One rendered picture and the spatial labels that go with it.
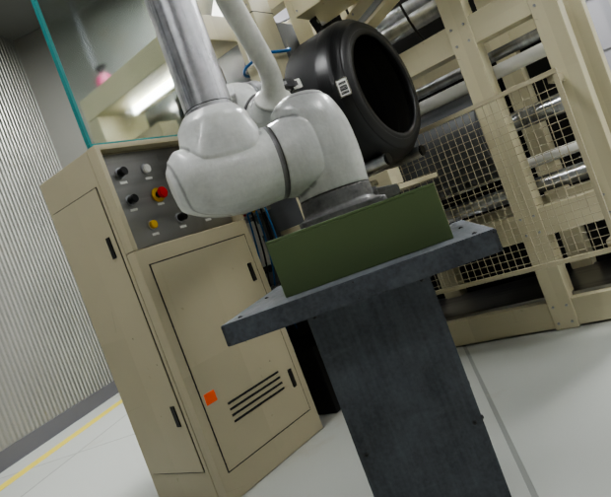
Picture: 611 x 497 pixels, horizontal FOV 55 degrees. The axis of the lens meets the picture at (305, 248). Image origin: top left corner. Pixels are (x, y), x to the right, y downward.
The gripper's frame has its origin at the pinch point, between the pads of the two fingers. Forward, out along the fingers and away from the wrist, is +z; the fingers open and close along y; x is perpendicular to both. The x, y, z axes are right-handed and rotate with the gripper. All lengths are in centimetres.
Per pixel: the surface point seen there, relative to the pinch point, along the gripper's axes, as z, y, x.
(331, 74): 11.9, -7.6, 1.8
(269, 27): 42, 27, -31
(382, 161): 17.4, -8.8, 35.6
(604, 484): -50, -63, 116
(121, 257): -48, 60, 27
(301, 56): 19.1, 4.9, -9.8
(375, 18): 76, -1, -17
